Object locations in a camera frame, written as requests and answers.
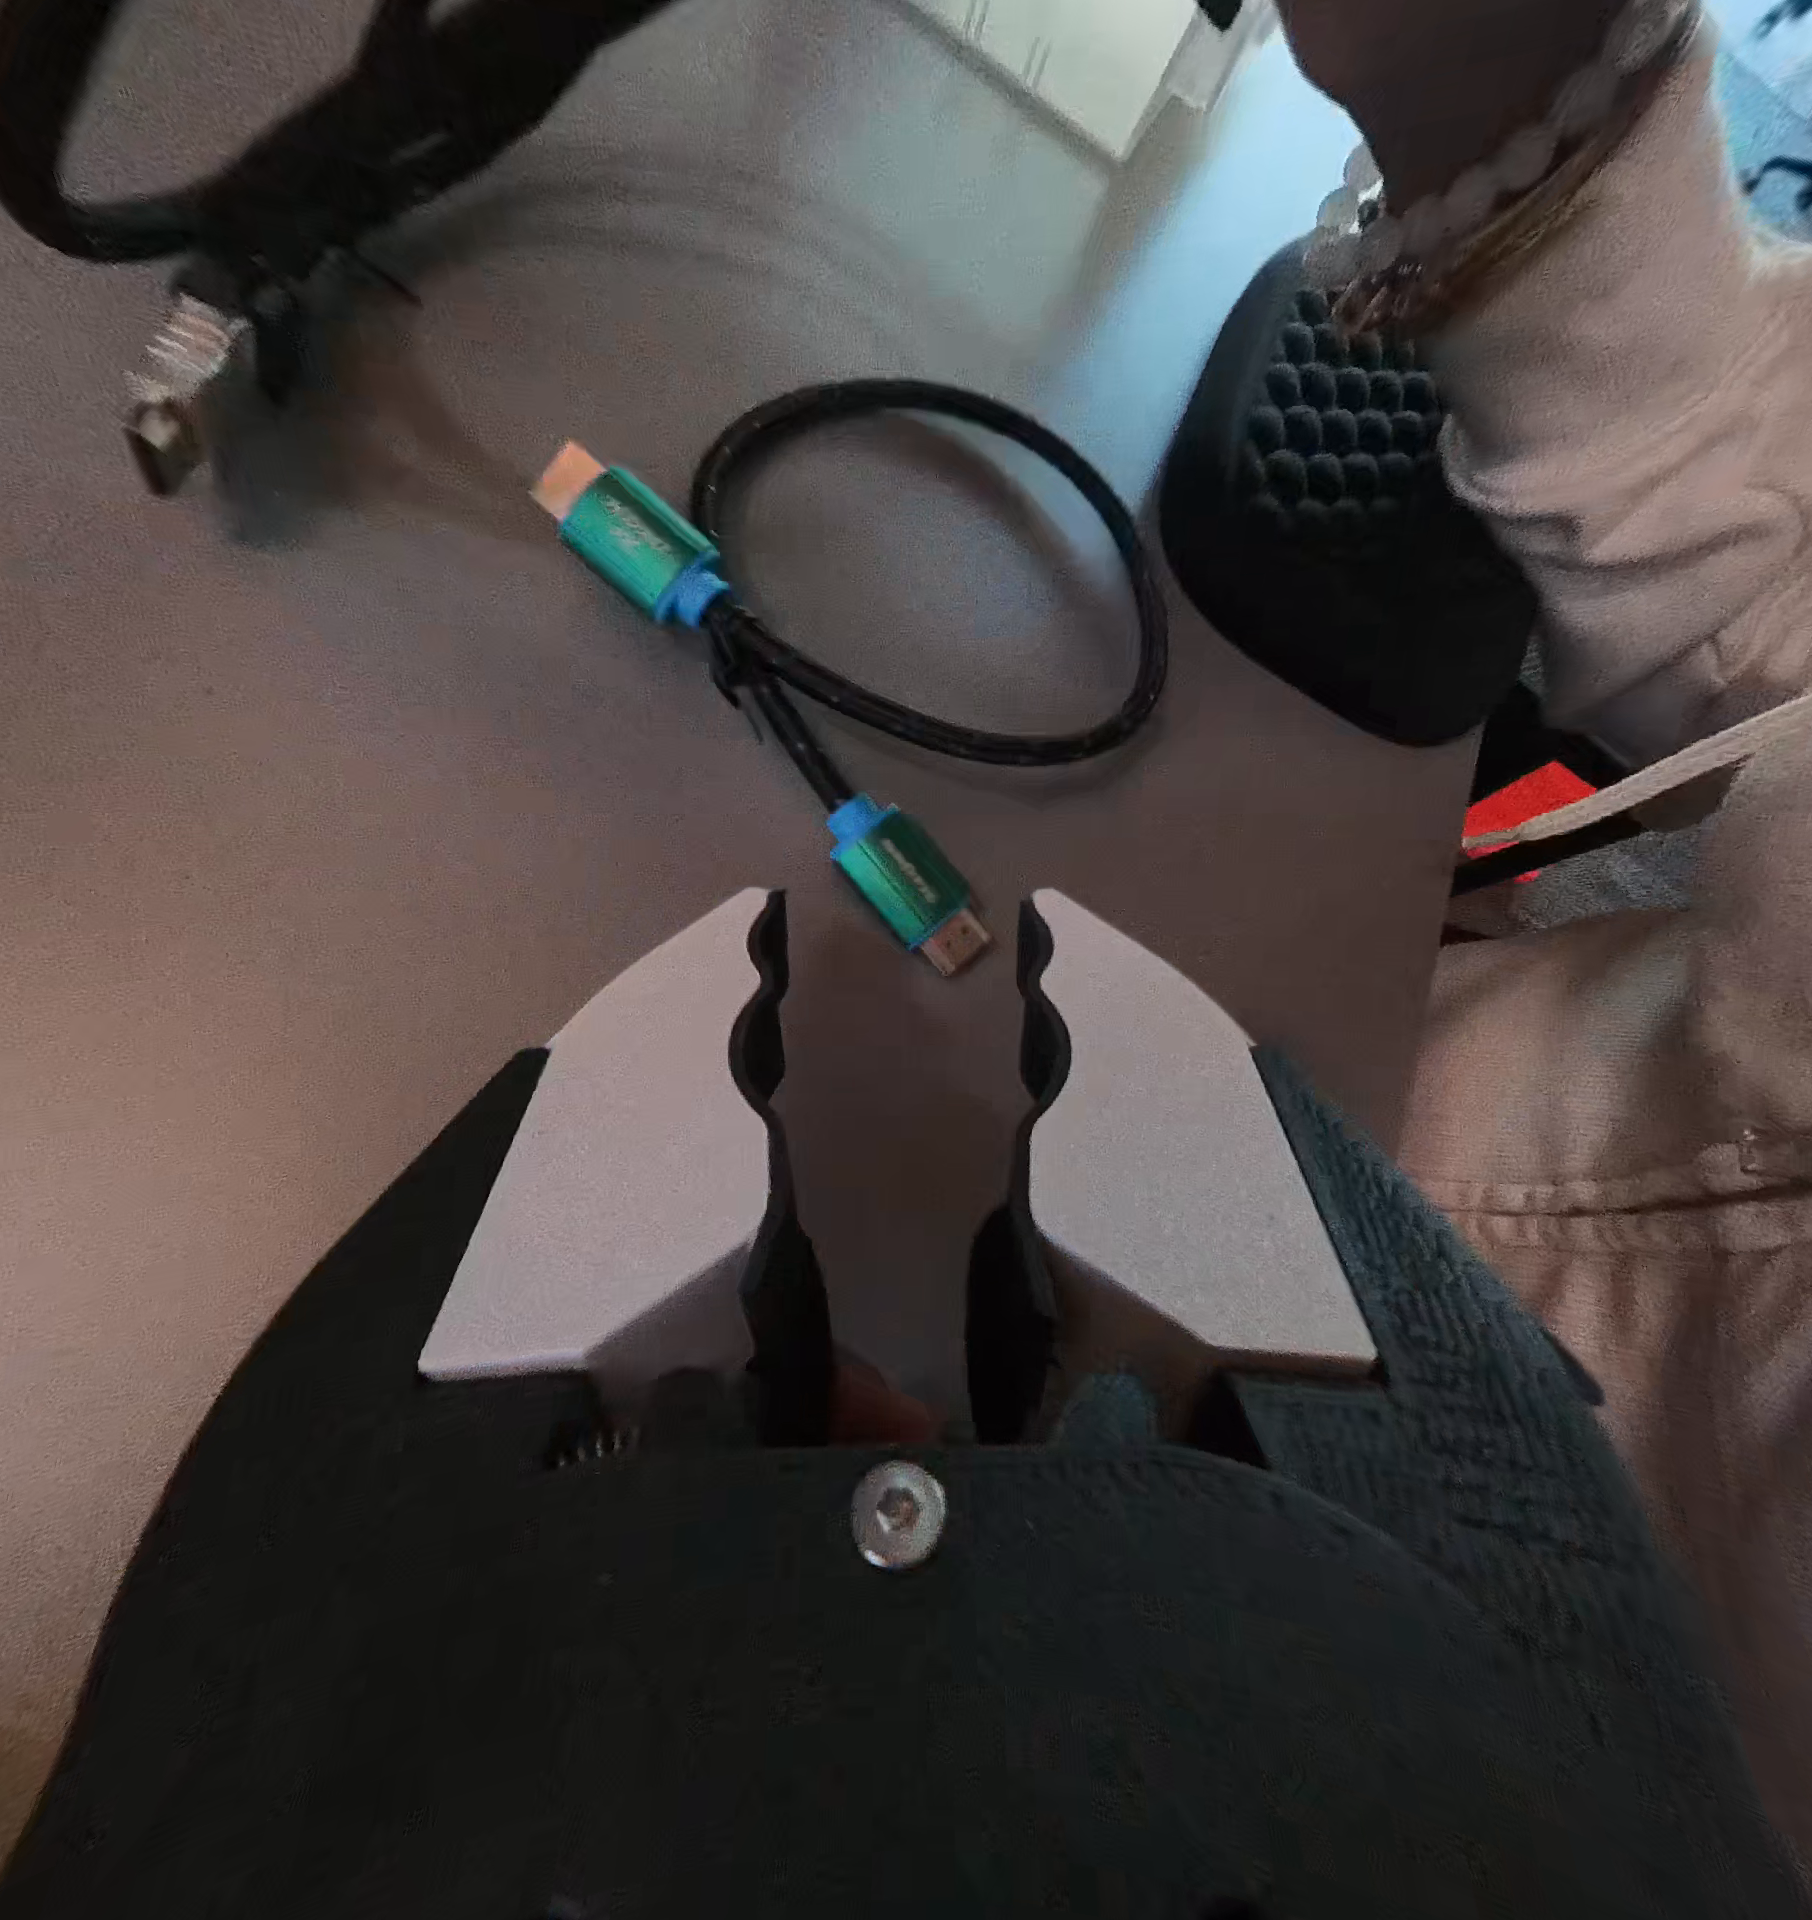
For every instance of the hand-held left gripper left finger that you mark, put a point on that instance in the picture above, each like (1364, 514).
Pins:
(606, 1201)

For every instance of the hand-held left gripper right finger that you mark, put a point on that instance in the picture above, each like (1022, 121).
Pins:
(1191, 1201)

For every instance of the silver HDMI splitter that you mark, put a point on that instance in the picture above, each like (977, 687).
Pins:
(173, 360)

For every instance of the person's right forearm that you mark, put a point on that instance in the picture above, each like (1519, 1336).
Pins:
(1673, 451)

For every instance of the grey desk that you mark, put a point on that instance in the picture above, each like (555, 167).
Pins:
(323, 900)

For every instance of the person's right hand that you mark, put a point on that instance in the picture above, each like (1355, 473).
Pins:
(1446, 76)

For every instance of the person's cream sweater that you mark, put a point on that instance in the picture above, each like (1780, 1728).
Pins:
(1673, 1350)

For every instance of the red plastic object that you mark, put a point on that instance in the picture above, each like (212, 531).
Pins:
(1522, 818)

